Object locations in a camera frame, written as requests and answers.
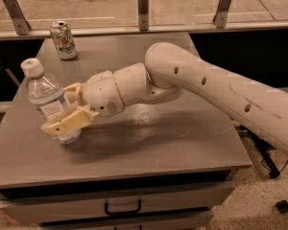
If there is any grey lower drawer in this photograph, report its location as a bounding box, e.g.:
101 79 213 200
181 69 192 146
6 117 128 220
40 211 213 230

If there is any grey upper drawer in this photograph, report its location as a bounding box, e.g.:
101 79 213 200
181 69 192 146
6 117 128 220
0 181 234 223

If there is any metal railing bar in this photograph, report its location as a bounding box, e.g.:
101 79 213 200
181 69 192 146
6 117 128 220
0 20 288 41

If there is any left metal railing bracket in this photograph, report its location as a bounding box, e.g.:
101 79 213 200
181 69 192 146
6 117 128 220
3 0 31 35

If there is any black drawer handle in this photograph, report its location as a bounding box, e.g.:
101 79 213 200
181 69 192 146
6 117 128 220
104 199 142 216

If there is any black caster foot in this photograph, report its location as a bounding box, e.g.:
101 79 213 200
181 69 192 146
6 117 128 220
276 200 288 214

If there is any black stand leg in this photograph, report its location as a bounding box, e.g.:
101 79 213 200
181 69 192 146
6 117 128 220
240 126 280 179

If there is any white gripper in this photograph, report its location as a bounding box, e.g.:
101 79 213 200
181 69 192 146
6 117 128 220
41 71 125 136

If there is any middle metal railing bracket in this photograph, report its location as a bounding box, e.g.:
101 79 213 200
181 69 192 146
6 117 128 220
137 0 149 31

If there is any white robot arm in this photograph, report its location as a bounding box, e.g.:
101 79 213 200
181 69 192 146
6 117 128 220
42 42 288 156

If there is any green white soda can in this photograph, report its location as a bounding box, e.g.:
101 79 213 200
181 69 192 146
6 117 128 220
50 20 77 60

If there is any right metal railing bracket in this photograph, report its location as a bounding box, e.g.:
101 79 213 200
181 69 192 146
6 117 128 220
213 0 232 28

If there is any black floor cable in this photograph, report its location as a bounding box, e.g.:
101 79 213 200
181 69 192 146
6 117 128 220
261 156 288 174

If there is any metal railing bracket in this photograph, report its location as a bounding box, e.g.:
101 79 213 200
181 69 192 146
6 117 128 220
3 0 31 35
213 0 232 28
137 0 149 31

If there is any clear plastic water bottle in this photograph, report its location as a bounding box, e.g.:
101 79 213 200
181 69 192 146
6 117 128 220
20 57 82 146

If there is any grey drawer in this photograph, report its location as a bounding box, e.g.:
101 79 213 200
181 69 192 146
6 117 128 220
0 181 234 223
40 211 213 230

